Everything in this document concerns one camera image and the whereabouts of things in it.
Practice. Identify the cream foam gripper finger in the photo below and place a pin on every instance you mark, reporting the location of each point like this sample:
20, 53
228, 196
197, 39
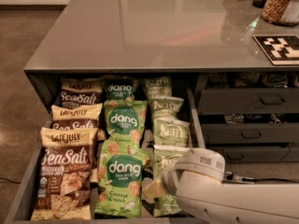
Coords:
154, 190

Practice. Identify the kettle jalapeno chip bag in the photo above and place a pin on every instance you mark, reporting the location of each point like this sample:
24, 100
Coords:
165, 106
171, 132
164, 155
158, 86

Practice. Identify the dang coconut chip bag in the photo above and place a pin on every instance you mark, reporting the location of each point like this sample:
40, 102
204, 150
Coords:
125, 122
120, 180

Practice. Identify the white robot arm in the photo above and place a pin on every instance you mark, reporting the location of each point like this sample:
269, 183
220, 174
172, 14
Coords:
196, 181

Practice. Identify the grey lower closed drawer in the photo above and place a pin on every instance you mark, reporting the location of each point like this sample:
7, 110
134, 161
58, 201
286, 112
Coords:
258, 154

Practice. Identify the front Late July chip bag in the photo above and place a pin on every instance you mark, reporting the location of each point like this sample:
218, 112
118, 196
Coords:
64, 189

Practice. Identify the late july chip bag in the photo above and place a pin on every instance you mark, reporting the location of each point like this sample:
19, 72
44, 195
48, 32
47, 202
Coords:
64, 189
77, 92
84, 116

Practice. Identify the middle Late July chip bag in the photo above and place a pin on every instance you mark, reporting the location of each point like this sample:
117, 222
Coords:
84, 116

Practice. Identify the back Dang chip bag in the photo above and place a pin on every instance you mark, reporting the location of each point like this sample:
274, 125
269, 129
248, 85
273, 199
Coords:
120, 88

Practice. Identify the back Late July chip bag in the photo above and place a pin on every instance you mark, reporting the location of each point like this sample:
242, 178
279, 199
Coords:
77, 92

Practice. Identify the grey upper closed drawer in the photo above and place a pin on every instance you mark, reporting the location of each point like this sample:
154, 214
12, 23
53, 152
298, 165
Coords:
248, 101

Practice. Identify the white power strip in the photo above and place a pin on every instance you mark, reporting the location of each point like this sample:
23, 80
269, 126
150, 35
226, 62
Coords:
229, 177

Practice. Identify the black white fiducial marker tile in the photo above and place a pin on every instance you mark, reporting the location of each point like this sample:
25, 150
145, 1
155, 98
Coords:
279, 49

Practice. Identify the glass jar of nuts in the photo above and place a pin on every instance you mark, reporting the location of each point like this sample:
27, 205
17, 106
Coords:
281, 12

